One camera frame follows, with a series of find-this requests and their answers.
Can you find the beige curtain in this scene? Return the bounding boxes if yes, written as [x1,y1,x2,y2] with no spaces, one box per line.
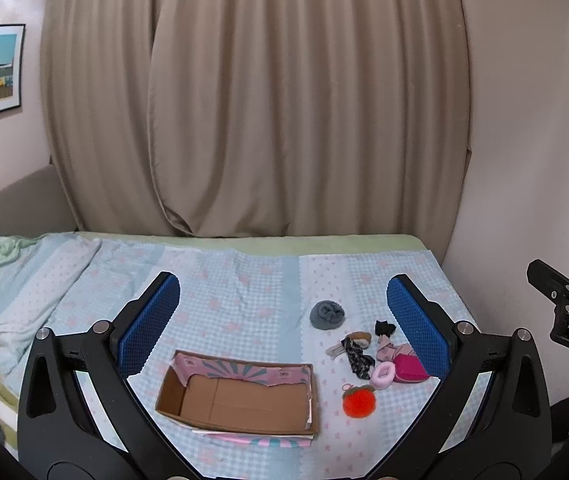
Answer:
[40,0,471,258]

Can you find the grey sock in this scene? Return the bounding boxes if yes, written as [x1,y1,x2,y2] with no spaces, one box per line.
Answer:
[309,300,345,330]

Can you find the grey sofa backrest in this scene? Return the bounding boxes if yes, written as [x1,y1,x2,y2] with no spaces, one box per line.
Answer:
[0,165,78,238]

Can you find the cardboard box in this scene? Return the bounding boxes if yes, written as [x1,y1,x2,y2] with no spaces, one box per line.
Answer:
[155,350,321,440]

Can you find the black cloth piece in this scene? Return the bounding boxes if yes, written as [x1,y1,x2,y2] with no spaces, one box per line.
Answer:
[375,321,396,338]

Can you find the black patterned scrunchie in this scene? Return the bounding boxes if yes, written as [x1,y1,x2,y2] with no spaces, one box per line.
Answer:
[341,337,376,380]

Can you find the dusty pink socks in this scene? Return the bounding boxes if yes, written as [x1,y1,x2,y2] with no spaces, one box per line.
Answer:
[376,335,416,362]

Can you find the light blue checkered blanket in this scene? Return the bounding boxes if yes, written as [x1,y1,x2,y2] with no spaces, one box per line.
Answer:
[0,234,470,479]

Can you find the pink fluffy scrunchie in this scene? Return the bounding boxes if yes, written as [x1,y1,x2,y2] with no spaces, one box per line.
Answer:
[370,361,396,390]

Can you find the magenta pouch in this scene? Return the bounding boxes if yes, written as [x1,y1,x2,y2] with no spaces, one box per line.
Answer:
[392,354,430,384]

